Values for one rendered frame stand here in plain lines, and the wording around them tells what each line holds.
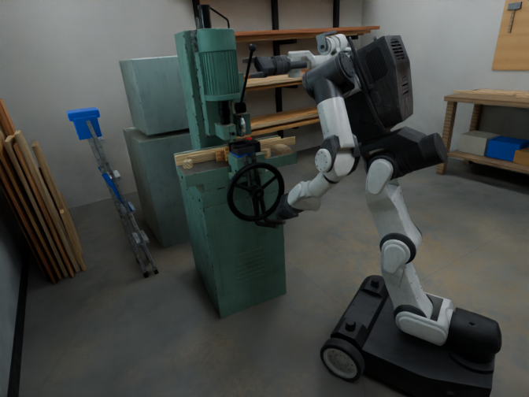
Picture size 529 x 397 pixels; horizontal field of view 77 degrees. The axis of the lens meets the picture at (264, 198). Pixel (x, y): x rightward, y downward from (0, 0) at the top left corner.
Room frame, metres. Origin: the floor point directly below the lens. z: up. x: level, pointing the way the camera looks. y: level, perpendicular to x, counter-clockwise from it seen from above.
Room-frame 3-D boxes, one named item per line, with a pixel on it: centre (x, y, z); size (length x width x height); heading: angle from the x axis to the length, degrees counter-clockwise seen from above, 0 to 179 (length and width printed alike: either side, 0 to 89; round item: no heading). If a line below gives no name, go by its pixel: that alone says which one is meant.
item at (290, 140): (1.75, 0.09, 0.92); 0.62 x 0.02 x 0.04; 114
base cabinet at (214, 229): (1.82, 0.22, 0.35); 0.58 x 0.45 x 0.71; 24
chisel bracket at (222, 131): (1.73, 0.18, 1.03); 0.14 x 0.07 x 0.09; 24
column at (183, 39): (1.98, 0.29, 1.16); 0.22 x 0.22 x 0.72; 24
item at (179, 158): (1.74, 0.16, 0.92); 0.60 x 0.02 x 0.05; 114
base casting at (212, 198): (1.82, 0.22, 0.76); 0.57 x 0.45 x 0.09; 24
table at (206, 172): (1.62, 0.11, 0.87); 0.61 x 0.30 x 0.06; 114
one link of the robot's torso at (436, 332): (1.11, -0.68, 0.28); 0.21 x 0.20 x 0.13; 54
